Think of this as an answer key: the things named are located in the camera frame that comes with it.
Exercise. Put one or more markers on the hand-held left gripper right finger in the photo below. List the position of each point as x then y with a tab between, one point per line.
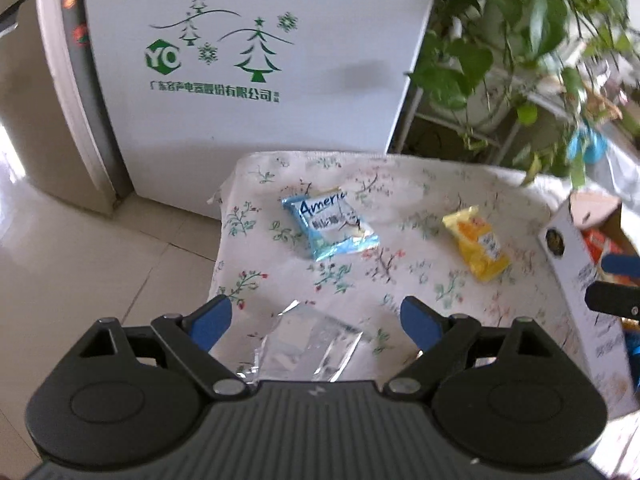
419	321

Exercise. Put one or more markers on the silver clear snack packet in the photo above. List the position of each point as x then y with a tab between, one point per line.
305	345

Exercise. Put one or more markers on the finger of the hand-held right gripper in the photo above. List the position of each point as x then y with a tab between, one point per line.
622	266
612	301

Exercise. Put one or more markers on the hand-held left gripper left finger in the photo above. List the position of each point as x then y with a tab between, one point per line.
212	322

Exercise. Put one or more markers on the cardboard box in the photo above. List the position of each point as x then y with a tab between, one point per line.
575	300

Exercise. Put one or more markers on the green leafy plant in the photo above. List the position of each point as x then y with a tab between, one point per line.
540	20

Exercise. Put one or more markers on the white plant pot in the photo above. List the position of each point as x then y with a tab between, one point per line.
480	100

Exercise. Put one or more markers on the floral cloth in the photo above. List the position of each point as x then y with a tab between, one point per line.
400	200

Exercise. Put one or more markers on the yellow snack packet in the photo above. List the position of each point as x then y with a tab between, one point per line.
477	242

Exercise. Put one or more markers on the red snack packet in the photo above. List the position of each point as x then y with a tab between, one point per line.
602	250

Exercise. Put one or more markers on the blue snack packet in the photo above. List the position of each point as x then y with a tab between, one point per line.
330	225

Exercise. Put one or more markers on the white freezer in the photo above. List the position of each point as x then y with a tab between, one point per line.
300	110

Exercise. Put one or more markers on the white metal plant rack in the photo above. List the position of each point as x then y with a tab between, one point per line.
415	115

